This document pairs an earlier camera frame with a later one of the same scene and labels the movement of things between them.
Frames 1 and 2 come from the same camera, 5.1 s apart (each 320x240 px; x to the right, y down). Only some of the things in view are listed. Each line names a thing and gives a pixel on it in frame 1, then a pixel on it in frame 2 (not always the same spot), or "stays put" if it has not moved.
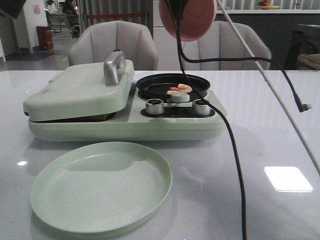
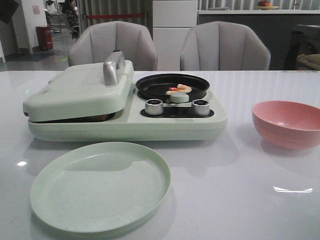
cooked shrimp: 169,91 stays put
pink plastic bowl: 196,18 → 287,124
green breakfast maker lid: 84,91 stays put
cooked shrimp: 182,87 stays put
